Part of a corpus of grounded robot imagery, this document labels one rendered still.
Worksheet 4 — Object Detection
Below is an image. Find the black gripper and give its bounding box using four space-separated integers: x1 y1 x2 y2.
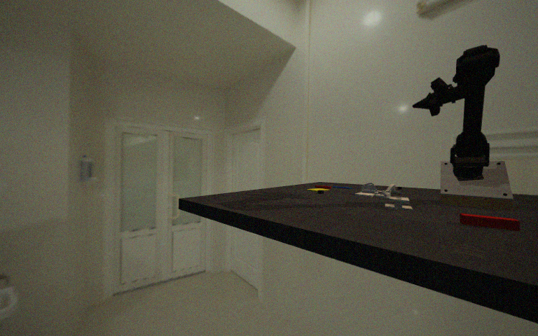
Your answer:
413 86 458 116

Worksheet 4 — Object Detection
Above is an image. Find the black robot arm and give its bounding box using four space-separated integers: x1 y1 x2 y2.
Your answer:
431 45 500 181

